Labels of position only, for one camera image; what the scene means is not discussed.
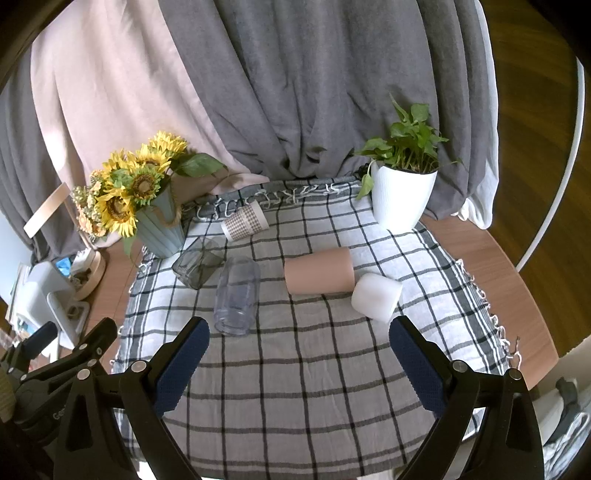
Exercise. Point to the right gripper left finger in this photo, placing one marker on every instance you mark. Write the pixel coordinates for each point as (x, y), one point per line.
(149, 389)

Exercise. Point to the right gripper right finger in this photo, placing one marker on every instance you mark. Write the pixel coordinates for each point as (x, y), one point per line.
(448, 389)

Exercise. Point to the clear plastic cup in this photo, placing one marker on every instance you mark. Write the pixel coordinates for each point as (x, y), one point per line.
(237, 297)

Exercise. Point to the white frosted cup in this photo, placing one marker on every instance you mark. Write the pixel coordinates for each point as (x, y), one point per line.
(376, 297)

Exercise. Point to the pink cylindrical cup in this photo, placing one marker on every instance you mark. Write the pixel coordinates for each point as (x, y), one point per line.
(323, 272)

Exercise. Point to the brown dotted paper cup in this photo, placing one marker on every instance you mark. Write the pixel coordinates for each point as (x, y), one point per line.
(248, 220)

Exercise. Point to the smoky grey square glass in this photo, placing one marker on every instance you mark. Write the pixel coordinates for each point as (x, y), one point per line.
(197, 263)

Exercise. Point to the checked grey white tablecloth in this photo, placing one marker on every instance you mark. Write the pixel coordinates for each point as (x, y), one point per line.
(314, 391)

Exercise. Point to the blue ribbed vase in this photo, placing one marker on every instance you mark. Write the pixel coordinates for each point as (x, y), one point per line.
(159, 225)

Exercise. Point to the yellow sunflower bouquet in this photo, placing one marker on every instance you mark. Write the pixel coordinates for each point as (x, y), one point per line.
(130, 180)

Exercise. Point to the white plant pot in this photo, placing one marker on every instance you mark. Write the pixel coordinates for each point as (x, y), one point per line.
(400, 198)

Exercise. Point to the green leafy plant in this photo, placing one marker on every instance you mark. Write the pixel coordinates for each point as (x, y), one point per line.
(411, 147)

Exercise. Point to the pink curtain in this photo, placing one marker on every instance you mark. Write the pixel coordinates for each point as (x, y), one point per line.
(106, 76)

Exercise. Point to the grey curtain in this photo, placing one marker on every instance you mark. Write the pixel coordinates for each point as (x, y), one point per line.
(294, 89)

